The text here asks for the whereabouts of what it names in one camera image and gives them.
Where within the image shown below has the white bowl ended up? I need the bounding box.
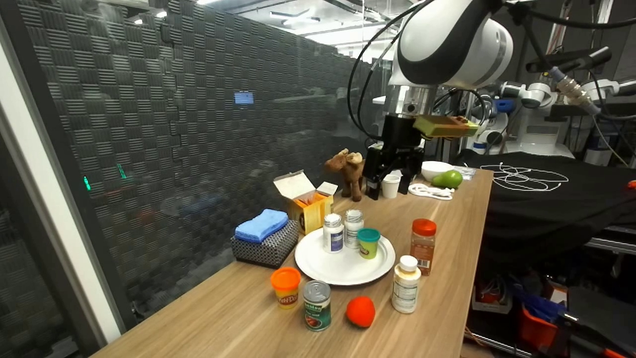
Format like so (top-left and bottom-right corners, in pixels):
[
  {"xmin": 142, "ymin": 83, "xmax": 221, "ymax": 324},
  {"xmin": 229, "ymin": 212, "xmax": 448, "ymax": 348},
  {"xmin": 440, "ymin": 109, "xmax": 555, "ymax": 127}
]
[{"xmin": 420, "ymin": 159, "xmax": 456, "ymax": 185}]

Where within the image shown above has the white paper cup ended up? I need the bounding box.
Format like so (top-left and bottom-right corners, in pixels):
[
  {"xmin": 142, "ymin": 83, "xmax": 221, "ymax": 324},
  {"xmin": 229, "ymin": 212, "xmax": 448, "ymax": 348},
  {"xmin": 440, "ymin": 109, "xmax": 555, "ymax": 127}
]
[{"xmin": 380, "ymin": 169, "xmax": 404, "ymax": 200}]

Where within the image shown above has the green avocado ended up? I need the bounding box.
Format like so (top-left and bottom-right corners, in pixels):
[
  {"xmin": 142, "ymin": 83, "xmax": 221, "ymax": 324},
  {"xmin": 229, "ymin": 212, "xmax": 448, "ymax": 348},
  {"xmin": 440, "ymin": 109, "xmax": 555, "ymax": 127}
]
[{"xmin": 430, "ymin": 169, "xmax": 466, "ymax": 191}]

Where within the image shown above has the yellow open cardboard box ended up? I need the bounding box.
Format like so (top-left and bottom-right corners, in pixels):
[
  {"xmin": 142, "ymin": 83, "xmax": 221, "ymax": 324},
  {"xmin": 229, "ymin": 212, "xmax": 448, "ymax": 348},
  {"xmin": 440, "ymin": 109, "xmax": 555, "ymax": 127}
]
[{"xmin": 273, "ymin": 169, "xmax": 341, "ymax": 236}]

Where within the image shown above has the teal lid dough tub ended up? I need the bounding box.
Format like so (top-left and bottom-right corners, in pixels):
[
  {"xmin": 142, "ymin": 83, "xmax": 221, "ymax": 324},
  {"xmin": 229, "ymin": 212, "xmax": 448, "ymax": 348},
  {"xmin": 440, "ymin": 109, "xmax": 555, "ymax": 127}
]
[{"xmin": 356, "ymin": 226, "xmax": 382, "ymax": 260}]

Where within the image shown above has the gray foam block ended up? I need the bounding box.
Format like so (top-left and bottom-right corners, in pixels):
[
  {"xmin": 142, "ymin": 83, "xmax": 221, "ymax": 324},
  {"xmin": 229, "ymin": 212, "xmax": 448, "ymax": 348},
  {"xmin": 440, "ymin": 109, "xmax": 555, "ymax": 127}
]
[{"xmin": 229, "ymin": 218, "xmax": 303, "ymax": 270}]

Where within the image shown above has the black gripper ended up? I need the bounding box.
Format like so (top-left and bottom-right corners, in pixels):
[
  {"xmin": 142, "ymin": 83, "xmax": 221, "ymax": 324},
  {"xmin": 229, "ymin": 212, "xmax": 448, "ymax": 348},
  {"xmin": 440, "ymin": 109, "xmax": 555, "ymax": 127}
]
[{"xmin": 366, "ymin": 113, "xmax": 426, "ymax": 202}]

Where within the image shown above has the blue sponge cloth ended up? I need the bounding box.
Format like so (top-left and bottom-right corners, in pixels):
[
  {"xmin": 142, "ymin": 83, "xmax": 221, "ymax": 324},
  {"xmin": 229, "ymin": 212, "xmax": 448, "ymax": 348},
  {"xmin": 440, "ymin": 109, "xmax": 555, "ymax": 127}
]
[{"xmin": 233, "ymin": 206, "xmax": 291, "ymax": 244}]

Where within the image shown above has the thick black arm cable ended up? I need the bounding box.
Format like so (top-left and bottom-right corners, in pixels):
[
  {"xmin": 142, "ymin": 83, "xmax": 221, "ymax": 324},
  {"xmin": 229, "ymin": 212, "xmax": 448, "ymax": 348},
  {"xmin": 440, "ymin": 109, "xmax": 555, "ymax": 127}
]
[{"xmin": 509, "ymin": 2, "xmax": 636, "ymax": 121}]

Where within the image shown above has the red ball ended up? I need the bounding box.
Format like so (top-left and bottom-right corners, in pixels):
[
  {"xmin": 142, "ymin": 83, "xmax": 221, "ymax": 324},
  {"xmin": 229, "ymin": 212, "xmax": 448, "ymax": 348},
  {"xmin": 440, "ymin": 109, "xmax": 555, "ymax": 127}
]
[{"xmin": 345, "ymin": 294, "xmax": 378, "ymax": 330}]

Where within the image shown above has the spice jar orange lid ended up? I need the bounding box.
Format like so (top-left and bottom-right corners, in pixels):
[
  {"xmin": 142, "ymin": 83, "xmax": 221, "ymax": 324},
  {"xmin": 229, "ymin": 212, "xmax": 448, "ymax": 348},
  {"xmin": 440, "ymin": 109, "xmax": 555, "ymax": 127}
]
[{"xmin": 410, "ymin": 218, "xmax": 440, "ymax": 278}]

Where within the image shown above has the white crumpled cloth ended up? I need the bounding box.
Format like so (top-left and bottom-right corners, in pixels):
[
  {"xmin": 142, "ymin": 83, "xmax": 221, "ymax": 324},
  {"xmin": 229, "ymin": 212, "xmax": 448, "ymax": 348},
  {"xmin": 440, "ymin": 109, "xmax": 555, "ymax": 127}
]
[{"xmin": 406, "ymin": 181, "xmax": 458, "ymax": 202}]

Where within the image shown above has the tan wrist camera box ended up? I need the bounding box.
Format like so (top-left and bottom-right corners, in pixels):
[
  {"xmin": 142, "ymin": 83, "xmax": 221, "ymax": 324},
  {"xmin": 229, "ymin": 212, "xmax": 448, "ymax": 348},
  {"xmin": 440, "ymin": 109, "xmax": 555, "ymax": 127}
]
[{"xmin": 414, "ymin": 113, "xmax": 482, "ymax": 139}]

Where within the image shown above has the white background robot equipment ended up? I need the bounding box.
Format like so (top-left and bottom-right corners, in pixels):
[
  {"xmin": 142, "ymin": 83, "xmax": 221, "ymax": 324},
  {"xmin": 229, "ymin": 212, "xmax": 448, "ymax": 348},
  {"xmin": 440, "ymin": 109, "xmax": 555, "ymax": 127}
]
[{"xmin": 472, "ymin": 75, "xmax": 636, "ymax": 151}]

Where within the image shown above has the black cloth covered table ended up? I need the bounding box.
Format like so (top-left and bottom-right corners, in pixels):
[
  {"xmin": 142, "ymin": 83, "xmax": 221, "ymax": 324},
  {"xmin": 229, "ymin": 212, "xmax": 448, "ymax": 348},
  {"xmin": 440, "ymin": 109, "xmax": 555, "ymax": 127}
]
[{"xmin": 456, "ymin": 147, "xmax": 636, "ymax": 266}]

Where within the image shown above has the red bin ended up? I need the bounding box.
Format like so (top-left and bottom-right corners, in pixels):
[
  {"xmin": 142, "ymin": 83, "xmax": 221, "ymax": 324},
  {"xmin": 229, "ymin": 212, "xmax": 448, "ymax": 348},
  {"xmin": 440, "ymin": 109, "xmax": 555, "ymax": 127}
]
[{"xmin": 517, "ymin": 304, "xmax": 563, "ymax": 354}]

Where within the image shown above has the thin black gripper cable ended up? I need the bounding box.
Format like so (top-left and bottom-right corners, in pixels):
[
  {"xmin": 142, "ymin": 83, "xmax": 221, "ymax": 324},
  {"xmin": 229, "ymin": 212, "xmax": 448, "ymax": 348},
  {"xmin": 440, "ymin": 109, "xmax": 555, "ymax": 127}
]
[{"xmin": 347, "ymin": 0, "xmax": 434, "ymax": 145}]

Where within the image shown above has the white round plate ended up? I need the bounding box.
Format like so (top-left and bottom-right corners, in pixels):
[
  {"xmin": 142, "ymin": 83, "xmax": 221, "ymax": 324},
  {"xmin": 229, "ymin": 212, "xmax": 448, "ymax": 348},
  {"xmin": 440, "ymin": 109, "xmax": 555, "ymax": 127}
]
[{"xmin": 293, "ymin": 226, "xmax": 398, "ymax": 288}]

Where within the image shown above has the black cylindrical background device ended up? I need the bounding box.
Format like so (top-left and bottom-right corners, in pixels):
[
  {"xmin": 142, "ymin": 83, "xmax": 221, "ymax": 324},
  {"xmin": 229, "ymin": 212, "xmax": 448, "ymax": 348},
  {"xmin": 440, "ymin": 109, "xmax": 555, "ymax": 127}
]
[{"xmin": 525, "ymin": 43, "xmax": 615, "ymax": 75}]

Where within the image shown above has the orange lid dough tub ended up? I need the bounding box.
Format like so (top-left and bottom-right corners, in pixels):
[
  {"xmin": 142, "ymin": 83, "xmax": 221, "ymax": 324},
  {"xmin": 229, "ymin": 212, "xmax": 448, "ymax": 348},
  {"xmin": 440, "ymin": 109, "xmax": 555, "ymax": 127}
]
[{"xmin": 269, "ymin": 266, "xmax": 305, "ymax": 308}]

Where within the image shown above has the white cable bundle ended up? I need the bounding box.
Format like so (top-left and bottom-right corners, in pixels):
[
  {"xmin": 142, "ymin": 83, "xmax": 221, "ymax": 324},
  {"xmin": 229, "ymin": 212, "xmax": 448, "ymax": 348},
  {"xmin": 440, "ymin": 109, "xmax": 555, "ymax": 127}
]
[{"xmin": 480, "ymin": 161, "xmax": 571, "ymax": 195}]

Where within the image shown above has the white bottle yellow label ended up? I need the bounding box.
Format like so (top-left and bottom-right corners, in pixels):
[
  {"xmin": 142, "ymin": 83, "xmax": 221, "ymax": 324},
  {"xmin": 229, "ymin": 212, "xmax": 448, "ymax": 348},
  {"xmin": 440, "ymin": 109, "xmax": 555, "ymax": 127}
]
[{"xmin": 390, "ymin": 254, "xmax": 424, "ymax": 316}]

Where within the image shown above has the brown moose plush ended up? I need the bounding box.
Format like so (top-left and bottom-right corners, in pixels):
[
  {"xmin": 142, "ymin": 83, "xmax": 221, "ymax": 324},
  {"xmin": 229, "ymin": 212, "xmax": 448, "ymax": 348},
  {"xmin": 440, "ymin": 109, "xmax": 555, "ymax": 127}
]
[{"xmin": 323, "ymin": 147, "xmax": 370, "ymax": 202}]

